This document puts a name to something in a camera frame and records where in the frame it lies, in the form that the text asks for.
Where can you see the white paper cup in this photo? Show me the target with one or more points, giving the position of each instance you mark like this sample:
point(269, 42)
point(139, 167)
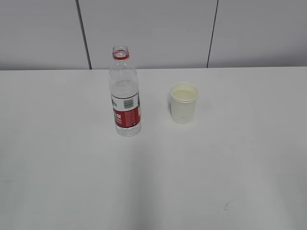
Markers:
point(182, 100)

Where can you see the clear red-label water bottle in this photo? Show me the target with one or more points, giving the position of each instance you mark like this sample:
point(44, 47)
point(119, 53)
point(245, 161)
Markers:
point(124, 91)

